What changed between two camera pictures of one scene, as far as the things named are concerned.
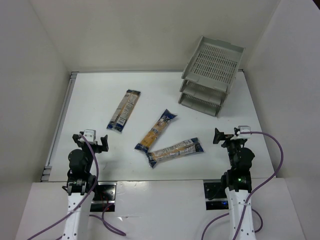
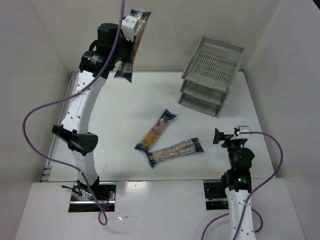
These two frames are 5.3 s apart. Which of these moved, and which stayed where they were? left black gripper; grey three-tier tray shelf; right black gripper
Moved: left black gripper
Stayed: grey three-tier tray shelf; right black gripper
